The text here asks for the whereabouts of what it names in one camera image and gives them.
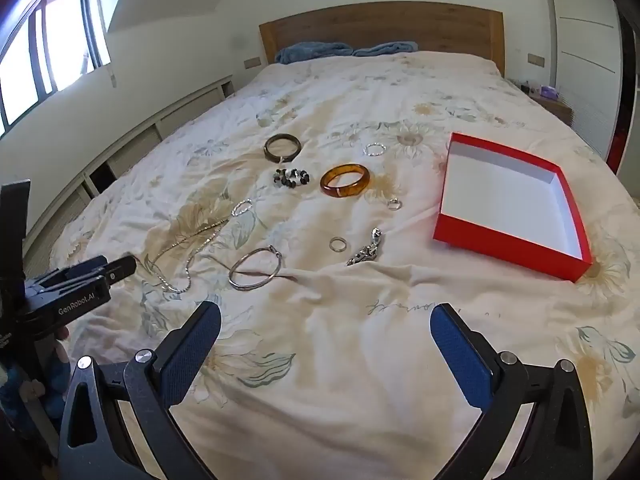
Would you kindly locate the thin silver hoop bangle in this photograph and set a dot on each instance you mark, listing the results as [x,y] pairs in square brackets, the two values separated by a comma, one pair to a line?
[231,275]

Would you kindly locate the wooden nightstand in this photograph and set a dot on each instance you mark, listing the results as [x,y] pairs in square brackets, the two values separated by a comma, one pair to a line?
[555,108]

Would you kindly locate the white wardrobe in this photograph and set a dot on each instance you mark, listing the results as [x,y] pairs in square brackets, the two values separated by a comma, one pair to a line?
[585,35]

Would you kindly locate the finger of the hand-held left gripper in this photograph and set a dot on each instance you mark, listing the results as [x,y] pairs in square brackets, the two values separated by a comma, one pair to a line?
[75,270]
[120,266]

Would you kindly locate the window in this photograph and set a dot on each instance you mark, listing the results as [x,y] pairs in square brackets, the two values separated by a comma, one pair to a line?
[25,75]

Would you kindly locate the floral cream bed sheet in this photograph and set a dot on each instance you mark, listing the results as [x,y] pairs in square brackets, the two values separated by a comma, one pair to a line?
[350,360]

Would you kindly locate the white low slatted cabinet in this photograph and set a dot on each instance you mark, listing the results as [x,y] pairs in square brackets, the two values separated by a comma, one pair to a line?
[165,112]

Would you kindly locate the purple box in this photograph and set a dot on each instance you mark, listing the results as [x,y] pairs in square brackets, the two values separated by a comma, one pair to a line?
[548,93]

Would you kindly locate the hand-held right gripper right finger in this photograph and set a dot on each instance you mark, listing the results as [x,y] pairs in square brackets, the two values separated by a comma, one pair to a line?
[460,355]

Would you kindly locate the silver rhinestone brooch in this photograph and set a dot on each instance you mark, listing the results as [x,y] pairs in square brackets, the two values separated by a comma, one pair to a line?
[367,250]

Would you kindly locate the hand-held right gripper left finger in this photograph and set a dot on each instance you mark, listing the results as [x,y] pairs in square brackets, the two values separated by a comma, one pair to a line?
[192,352]

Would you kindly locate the wooden bed headboard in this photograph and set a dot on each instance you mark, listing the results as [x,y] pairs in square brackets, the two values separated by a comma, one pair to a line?
[380,27]

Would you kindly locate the amber bangle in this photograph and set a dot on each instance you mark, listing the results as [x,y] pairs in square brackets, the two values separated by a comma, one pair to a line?
[345,191]

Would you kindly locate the red box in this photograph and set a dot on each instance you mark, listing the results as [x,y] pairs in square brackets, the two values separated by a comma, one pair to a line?
[505,195]

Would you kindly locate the wall switch plate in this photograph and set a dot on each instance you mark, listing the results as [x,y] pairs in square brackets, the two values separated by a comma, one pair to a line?
[252,63]
[535,59]

